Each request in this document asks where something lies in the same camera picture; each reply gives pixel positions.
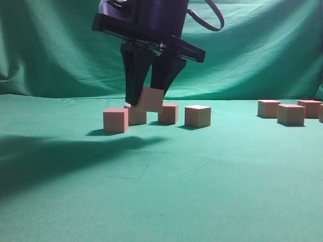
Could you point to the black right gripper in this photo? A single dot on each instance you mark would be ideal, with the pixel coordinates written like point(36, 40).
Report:
point(155, 23)

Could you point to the pink cube column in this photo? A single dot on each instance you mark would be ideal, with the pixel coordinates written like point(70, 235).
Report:
point(268, 108)
point(151, 100)
point(291, 114)
point(311, 108)

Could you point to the pink cube placed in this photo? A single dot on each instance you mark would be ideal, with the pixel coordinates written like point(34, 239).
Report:
point(135, 117)
point(169, 114)
point(197, 116)

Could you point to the pink cube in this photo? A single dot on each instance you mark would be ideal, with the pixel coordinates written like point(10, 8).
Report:
point(115, 120)

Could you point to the green backdrop cloth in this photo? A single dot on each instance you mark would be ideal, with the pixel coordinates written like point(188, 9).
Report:
point(244, 178)

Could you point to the pink cube right edge sliver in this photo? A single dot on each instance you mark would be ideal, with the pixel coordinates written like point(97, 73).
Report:
point(320, 117)

